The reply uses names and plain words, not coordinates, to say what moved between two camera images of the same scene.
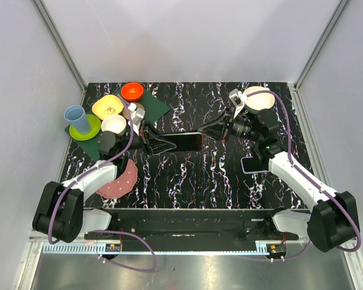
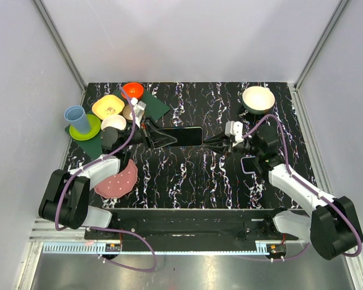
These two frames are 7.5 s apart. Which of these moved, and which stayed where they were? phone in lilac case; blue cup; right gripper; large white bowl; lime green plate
Moved: right gripper
Stayed: phone in lilac case; lime green plate; large white bowl; blue cup
